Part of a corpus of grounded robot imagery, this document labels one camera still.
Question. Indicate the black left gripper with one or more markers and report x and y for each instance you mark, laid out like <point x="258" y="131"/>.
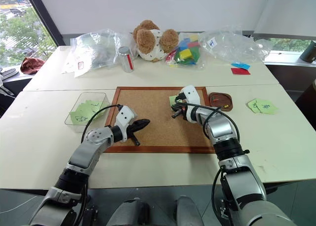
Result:
<point x="132" y="131"/>

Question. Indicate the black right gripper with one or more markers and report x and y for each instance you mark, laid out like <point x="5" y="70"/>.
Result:
<point x="181" y="109"/>

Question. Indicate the plain green sticky note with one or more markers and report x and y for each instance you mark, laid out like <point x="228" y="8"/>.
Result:
<point x="172" y="100"/>

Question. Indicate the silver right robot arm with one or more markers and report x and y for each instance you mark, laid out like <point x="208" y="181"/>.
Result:
<point x="222" y="128"/>

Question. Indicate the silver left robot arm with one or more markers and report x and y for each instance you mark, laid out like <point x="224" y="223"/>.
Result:
<point x="86" y="154"/>

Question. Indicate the brown oval tray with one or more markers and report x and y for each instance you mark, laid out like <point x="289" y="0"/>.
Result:
<point x="222" y="100"/>

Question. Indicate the green note with dark scribble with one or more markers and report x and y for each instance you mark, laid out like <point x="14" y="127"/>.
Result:
<point x="80" y="117"/>

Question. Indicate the clear plastic box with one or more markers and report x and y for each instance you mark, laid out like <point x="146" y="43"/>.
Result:
<point x="86" y="96"/>

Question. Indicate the green note with handwriting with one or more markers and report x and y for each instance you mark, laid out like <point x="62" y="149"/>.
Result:
<point x="252" y="105"/>
<point x="269" y="107"/>

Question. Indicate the wood-framed cork board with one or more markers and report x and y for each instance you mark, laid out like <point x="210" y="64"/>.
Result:
<point x="153" y="105"/>

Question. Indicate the yellow pushpin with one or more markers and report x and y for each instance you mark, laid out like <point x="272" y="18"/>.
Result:
<point x="225" y="105"/>

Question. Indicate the clear bag of coloured blocks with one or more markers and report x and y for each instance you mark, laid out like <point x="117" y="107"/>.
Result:
<point x="187" y="52"/>

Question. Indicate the silver soda can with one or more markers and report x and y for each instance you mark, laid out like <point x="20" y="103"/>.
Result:
<point x="126" y="59"/>

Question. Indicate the brown and white plush bear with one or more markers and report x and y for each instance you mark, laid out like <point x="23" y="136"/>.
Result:
<point x="148" y="42"/>

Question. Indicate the red card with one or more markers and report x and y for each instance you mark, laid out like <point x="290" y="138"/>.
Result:
<point x="240" y="71"/>

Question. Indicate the blue card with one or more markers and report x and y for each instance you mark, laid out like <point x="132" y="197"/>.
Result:
<point x="242" y="65"/>

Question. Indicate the dark grey rounded shape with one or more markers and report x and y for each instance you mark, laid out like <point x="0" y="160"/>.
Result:
<point x="188" y="211"/>
<point x="130" y="212"/>

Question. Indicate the clear bag with white label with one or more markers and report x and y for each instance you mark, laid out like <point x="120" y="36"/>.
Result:
<point x="234" y="46"/>

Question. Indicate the clear bag with red-framed label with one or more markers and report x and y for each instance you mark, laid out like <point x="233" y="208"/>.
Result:
<point x="98" y="50"/>

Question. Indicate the dark red cloth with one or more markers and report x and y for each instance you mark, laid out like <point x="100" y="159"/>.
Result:
<point x="30" y="65"/>

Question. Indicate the dark green cup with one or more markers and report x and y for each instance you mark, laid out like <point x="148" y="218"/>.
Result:
<point x="309" y="52"/>

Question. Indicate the grey flat object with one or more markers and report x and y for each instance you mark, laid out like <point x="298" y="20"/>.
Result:
<point x="8" y="73"/>

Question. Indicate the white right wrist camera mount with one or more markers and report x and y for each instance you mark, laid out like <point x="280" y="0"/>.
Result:
<point x="190" y="94"/>

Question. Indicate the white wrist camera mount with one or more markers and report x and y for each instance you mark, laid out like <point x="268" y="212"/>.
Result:
<point x="126" y="116"/>
<point x="190" y="94"/>

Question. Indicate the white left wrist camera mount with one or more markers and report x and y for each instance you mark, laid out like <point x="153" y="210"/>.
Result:
<point x="126" y="116"/>

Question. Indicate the black window frame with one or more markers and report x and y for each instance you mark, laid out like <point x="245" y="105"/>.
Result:
<point x="44" y="16"/>

